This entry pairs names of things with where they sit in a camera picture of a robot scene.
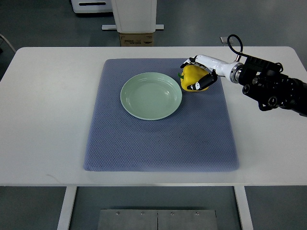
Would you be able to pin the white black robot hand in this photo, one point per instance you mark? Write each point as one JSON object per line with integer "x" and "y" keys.
{"x": 216, "y": 68}

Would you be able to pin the yellow bell pepper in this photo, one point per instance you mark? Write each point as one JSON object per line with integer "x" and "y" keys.
{"x": 190, "y": 75}

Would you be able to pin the grey floor plate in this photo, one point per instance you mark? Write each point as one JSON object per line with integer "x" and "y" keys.
{"x": 226, "y": 40}

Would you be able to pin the light green plate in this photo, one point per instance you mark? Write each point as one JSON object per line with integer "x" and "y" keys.
{"x": 151, "y": 96}

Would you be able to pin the blue quilted mat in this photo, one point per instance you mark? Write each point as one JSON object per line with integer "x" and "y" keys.
{"x": 197, "y": 137}

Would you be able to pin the cardboard box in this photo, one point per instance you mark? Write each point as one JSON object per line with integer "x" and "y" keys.
{"x": 136, "y": 40}

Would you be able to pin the right white table leg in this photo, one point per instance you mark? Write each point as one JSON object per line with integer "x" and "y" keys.
{"x": 243, "y": 208}

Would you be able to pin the white table leg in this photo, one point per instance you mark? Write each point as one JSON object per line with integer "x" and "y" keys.
{"x": 243, "y": 208}
{"x": 67, "y": 208}

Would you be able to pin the white cabinet with slot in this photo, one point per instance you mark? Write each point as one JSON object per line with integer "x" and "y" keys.
{"x": 91, "y": 6}

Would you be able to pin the left white table leg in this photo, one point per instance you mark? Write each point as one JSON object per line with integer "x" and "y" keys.
{"x": 67, "y": 208}

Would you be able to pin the white chair edge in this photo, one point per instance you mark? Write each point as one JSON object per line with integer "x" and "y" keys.
{"x": 8, "y": 43}

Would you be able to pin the white pedestal base bar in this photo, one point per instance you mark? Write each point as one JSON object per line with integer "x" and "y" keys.
{"x": 113, "y": 27}

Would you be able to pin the white pedestal column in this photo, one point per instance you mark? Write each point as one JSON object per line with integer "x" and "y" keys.
{"x": 135, "y": 16}

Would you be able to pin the metal base plate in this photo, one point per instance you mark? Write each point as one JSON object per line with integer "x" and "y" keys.
{"x": 154, "y": 219}

